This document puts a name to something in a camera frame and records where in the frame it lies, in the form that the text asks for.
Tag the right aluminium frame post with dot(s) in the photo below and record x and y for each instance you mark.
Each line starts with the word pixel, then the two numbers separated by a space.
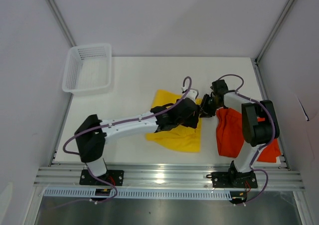
pixel 275 29

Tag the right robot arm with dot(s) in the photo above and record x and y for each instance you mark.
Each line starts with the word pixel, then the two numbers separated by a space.
pixel 259 128

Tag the white plastic basket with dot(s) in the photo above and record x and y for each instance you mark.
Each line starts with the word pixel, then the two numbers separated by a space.
pixel 88 70

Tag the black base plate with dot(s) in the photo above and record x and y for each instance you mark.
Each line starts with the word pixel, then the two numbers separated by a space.
pixel 114 177
pixel 233 180

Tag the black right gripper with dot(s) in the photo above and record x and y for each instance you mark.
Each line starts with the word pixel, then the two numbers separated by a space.
pixel 204 108

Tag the orange shorts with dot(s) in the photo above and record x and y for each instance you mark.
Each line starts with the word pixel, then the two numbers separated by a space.
pixel 230 139

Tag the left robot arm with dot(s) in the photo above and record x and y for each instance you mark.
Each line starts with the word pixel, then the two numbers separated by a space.
pixel 94 134

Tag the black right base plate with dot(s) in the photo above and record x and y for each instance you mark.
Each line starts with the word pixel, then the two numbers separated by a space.
pixel 233 180

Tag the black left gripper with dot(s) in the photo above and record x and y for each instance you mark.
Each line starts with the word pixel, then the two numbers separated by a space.
pixel 193 120

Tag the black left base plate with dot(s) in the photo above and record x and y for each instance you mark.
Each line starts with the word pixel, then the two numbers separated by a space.
pixel 114 177

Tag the aluminium mounting rail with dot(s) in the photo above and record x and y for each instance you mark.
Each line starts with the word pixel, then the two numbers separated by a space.
pixel 168 176

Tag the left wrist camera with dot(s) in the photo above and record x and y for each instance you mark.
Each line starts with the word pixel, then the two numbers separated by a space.
pixel 189 93

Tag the yellow shorts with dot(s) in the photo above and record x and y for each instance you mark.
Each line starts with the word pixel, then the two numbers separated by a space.
pixel 180 139

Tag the aluminium frame post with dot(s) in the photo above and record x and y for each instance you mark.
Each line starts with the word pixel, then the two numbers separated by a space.
pixel 61 22
pixel 275 29

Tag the slotted cable duct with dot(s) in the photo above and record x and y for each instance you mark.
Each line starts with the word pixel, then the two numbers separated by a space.
pixel 92 193

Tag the left aluminium frame post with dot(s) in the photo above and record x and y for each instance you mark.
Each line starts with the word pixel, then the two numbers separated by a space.
pixel 61 22

